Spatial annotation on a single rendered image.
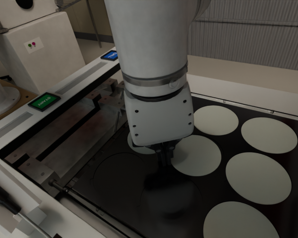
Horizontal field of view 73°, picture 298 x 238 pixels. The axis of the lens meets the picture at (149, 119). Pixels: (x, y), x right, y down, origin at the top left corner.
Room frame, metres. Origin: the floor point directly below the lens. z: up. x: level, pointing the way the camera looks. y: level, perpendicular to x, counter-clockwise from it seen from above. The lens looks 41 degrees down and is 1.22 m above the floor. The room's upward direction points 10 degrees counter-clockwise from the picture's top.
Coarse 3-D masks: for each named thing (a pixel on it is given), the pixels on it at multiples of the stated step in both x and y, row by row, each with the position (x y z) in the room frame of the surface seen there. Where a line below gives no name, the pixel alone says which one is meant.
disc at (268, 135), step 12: (252, 120) 0.30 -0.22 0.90; (264, 120) 0.29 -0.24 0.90; (276, 120) 0.29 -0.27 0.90; (252, 132) 0.27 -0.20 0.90; (264, 132) 0.26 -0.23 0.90; (276, 132) 0.26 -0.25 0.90; (288, 132) 0.25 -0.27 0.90; (252, 144) 0.24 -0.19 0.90; (264, 144) 0.23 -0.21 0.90; (276, 144) 0.23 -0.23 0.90; (288, 144) 0.22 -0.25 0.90
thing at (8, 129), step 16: (112, 48) 0.69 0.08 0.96; (96, 64) 0.58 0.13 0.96; (112, 64) 0.56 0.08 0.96; (64, 80) 0.51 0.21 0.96; (80, 80) 0.51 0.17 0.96; (64, 96) 0.43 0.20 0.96; (16, 112) 0.40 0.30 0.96; (32, 112) 0.38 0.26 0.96; (48, 112) 0.37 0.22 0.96; (0, 128) 0.35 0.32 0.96; (16, 128) 0.34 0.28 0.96; (0, 144) 0.29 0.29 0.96
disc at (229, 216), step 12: (228, 204) 0.13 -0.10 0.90; (240, 204) 0.13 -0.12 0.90; (216, 216) 0.12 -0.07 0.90; (228, 216) 0.12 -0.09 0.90; (240, 216) 0.11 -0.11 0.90; (252, 216) 0.11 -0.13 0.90; (264, 216) 0.11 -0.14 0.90; (204, 228) 0.11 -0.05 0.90; (216, 228) 0.10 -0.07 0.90; (228, 228) 0.10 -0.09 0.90; (240, 228) 0.10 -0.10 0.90; (252, 228) 0.09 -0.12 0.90; (264, 228) 0.09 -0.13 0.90
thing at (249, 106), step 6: (198, 96) 0.42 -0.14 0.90; (204, 96) 0.41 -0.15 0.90; (210, 96) 0.40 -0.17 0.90; (222, 102) 0.38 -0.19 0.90; (228, 102) 0.37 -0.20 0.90; (234, 102) 0.36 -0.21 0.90; (246, 108) 0.34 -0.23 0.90; (252, 108) 0.34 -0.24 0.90; (258, 108) 0.33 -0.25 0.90; (264, 108) 0.33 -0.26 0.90; (276, 114) 0.31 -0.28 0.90; (282, 114) 0.30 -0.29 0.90; (288, 114) 0.30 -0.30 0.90
